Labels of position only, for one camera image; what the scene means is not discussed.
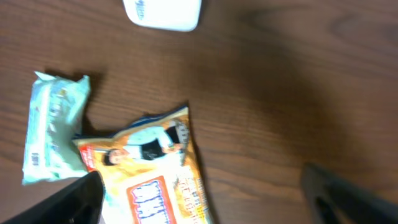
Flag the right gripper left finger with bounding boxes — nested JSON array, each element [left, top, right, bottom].
[[5, 171, 104, 224]]

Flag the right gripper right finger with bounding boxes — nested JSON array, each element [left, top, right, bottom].
[[300, 163, 397, 223]]

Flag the yellow snack bag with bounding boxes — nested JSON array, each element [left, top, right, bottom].
[[73, 105, 214, 224]]

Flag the light green wipes packet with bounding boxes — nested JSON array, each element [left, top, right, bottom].
[[22, 72, 91, 185]]

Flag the white barcode scanner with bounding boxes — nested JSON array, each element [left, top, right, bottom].
[[123, 0, 202, 32]]

